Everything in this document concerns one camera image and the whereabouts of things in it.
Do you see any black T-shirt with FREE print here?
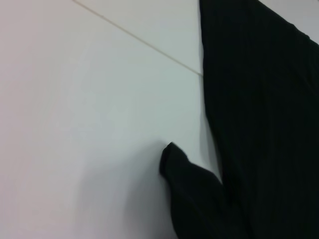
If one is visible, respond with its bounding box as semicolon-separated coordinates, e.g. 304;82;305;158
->
159;0;319;239

